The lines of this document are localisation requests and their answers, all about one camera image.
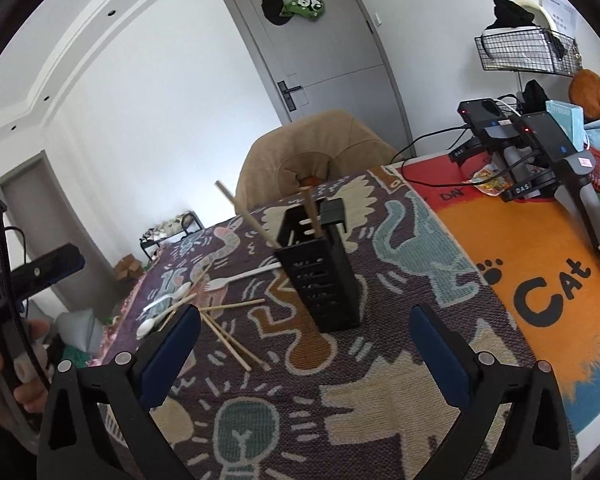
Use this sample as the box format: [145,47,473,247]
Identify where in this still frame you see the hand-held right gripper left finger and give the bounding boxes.
[37,304,203,480]

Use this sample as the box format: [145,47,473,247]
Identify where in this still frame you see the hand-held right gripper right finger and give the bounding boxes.
[409,304,573,480]

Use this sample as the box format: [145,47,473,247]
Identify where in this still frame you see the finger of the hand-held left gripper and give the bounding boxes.
[9,243,86,303]

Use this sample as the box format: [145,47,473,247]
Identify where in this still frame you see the white plastic spoon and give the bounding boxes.
[136,296,197,339]
[144,281,194,314]

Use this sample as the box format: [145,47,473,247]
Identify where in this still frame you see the white plastic fork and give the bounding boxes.
[204,265,282,292]

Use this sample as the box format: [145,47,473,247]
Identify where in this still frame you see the black utensil holder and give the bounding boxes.
[274,197,362,334]

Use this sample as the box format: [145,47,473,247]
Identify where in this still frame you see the person's left hand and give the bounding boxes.
[0,319,53,413]

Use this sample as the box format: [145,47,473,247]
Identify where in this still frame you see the printed purple blanket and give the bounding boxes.
[87,167,581,480]

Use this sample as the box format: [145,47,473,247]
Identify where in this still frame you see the cardboard box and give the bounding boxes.
[114,255,146,281]

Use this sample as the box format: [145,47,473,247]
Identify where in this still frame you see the black shoe rack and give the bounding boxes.
[140,212,204,261]

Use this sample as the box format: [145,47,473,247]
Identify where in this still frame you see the orange cat mat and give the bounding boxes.
[385,152,600,461]

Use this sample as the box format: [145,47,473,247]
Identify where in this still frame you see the colourful snack packet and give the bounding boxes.
[462,165,511,196]

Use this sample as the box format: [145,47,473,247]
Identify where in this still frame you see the black device on stand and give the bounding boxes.
[500,112,600,251]
[450,98,523,166]

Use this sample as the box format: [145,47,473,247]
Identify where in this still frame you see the beige padded chair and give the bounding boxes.
[235,109,399,211]

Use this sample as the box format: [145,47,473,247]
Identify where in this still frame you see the teal box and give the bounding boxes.
[545,101,588,148]

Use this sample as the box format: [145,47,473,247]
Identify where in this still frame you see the black bag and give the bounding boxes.
[522,80,551,113]

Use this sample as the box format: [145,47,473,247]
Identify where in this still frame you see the orange plush toy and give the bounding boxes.
[568,68,600,118]

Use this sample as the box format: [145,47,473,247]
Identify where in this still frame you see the black hat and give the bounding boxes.
[261,0,293,27]

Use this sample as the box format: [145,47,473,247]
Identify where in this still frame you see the black cloth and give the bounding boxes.
[484,0,542,32]

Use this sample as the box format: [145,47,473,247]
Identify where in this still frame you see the cream round hat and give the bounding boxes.
[520,0,556,31]

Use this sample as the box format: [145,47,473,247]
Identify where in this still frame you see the green plush bag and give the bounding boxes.
[280,0,327,23]

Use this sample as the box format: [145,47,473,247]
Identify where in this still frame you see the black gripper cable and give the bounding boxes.
[0,205,52,392]

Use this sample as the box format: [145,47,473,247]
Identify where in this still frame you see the black door handle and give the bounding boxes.
[277,80,302,112]

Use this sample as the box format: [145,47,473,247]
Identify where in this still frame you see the black wire basket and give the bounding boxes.
[475,27,581,78]

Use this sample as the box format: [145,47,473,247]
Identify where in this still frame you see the white wall paper sheet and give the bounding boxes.
[537,0,578,36]

